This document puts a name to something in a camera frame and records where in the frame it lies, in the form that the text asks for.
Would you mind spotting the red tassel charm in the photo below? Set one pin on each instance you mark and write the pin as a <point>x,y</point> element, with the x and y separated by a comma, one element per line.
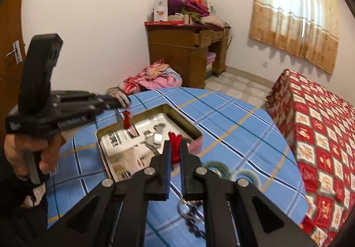
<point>126,119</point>

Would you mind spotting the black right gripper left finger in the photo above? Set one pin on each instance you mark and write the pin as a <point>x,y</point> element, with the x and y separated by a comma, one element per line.
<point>114,213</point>

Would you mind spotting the silver wristwatch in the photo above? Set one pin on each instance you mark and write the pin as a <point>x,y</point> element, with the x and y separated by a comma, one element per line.
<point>154,138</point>

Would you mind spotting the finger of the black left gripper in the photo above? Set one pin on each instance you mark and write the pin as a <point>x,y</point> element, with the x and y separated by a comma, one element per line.
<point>103,113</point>
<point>109,102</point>

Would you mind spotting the pale jade bangle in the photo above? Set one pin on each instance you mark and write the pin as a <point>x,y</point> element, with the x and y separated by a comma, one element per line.
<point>249,175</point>

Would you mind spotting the pile of clothes on floor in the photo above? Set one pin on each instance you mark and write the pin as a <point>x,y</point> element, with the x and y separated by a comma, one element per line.
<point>156,76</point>

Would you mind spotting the brown wooden desk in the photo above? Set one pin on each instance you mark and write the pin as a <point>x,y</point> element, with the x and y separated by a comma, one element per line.
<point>185,48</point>

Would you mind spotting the pink metal tin box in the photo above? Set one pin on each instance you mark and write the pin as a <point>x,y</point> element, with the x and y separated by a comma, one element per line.
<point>181,120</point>

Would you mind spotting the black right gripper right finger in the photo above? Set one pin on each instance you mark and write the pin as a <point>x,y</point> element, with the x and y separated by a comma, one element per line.
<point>236,213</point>

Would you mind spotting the beige window curtain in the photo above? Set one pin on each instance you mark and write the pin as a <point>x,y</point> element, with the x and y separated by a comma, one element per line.
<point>304,28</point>

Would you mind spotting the person's left hand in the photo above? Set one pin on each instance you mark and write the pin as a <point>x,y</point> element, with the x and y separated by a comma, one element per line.
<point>16,146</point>

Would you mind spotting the red patterned bed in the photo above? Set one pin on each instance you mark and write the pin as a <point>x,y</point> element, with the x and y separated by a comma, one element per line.
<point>318,126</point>

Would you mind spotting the clutter on desk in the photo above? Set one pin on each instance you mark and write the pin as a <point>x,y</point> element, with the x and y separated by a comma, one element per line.
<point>194,10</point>

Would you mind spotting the paper lining in tin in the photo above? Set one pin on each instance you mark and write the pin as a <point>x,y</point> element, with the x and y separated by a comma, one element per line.
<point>125,151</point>

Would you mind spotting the white product box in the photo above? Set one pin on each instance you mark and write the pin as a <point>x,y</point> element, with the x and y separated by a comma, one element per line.
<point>160,10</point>

